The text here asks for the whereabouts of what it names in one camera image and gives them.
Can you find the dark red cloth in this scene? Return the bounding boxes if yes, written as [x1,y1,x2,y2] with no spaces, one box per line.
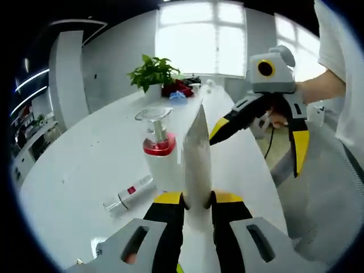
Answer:
[161,79,196,99]

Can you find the potted green plant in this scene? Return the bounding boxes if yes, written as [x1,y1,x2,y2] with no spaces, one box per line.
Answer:
[127,53,182,100]

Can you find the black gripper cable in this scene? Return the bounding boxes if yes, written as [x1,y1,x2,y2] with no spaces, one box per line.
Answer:
[263,126,276,159]

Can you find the white skincare tube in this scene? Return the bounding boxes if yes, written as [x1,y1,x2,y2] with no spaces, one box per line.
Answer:
[177,98,223,273]

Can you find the long ceiling light strip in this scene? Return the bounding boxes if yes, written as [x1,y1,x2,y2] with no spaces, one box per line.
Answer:
[14,68,49,93]
[10,85,48,117]

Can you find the blue crumpled cloth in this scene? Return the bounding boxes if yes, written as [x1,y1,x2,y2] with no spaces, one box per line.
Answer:
[169,90,189,101]

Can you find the red collar skincare pump bottle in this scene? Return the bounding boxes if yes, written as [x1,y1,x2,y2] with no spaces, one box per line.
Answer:
[134,107,179,192]

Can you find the person's right hand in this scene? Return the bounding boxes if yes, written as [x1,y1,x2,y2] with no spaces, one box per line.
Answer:
[268,74,324,129]

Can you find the small white skincare bottle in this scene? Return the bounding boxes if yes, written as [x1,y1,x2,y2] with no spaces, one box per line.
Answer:
[102,174,156,218]

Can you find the person's grey trousers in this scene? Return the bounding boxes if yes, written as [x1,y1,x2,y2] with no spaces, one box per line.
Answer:
[269,121,364,270]

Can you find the bright window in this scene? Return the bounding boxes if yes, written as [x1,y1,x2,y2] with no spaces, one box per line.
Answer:
[154,0,247,78]

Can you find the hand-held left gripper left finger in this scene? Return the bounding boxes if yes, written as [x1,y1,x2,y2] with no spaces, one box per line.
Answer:
[65,190,186,273]

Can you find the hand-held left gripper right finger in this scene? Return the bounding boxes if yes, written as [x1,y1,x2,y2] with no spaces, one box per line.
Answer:
[209,189,305,273]

